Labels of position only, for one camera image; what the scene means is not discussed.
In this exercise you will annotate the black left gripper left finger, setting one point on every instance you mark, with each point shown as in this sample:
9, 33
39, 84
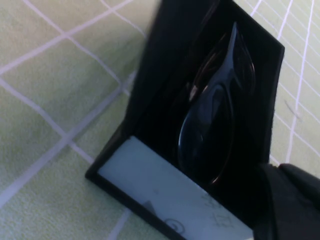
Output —
272, 215

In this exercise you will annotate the black glasses case printed side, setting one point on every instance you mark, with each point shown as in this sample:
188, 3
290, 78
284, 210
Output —
160, 75

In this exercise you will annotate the green white checked tablecloth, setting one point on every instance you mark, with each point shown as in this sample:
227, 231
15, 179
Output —
50, 100

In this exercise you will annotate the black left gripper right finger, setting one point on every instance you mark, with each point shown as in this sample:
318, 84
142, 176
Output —
305, 190

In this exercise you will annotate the black frame dark glasses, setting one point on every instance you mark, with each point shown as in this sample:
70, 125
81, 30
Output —
207, 125

